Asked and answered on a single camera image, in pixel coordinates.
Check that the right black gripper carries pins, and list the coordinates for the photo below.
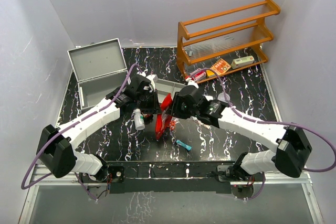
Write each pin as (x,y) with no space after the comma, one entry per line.
(175,108)

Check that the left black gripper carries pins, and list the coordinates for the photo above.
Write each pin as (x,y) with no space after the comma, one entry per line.
(154,108)

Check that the red first aid pouch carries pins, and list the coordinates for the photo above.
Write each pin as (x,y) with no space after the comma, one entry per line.
(163,119)

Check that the orange handled scissors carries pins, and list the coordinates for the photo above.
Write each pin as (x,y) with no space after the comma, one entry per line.
(172,124)

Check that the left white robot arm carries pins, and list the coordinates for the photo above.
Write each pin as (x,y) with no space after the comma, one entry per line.
(57,146)

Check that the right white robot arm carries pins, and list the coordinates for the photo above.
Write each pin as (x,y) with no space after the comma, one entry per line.
(288,147)

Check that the white medicine bottle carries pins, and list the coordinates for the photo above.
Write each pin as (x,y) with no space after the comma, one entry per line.
(139,120)

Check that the red white medicine box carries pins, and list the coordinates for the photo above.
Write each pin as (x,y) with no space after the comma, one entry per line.
(198,75)

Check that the orange patterned medicine packet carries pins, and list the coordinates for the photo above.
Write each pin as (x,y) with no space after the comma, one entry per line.
(221,66)

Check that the white green medicine box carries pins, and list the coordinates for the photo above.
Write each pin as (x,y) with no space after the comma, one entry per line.
(242,62)

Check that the grey divided tray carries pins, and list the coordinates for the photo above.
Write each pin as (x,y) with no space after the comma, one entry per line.
(164,87)

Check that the clear plastic round container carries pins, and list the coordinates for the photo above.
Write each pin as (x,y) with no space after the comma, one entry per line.
(223,97)

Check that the small yellow box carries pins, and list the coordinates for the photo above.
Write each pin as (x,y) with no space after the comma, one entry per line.
(210,73)

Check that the grey metal case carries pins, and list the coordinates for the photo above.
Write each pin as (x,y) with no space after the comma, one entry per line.
(99,69)

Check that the wooden three-tier shelf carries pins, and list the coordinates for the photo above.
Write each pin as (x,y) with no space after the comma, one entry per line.
(201,40)

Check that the black front base bar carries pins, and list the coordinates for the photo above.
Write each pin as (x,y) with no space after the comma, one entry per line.
(177,176)

